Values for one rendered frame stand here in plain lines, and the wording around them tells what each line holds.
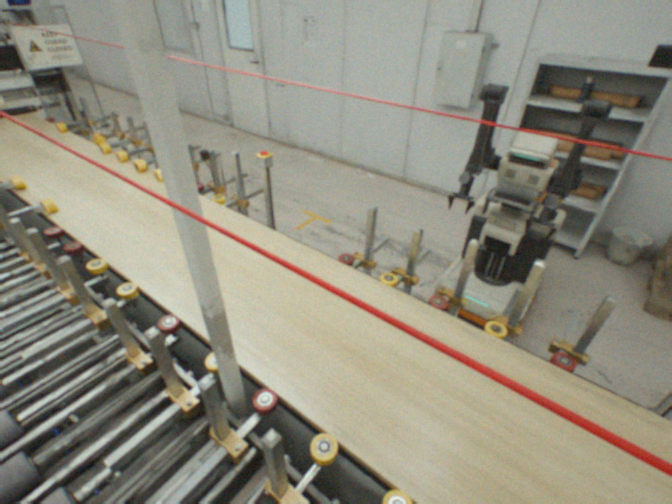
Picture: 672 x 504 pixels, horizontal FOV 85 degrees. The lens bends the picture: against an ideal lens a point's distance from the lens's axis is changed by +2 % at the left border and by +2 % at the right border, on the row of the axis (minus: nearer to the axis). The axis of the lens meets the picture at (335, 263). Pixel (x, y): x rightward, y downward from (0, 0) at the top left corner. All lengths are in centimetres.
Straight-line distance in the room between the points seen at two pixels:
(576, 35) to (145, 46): 362
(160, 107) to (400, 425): 106
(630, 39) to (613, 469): 325
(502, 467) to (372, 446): 37
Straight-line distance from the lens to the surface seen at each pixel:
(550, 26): 406
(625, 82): 401
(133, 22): 77
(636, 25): 399
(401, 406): 130
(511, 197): 235
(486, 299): 274
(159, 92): 79
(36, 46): 480
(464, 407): 135
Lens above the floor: 200
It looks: 38 degrees down
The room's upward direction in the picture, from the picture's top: 2 degrees clockwise
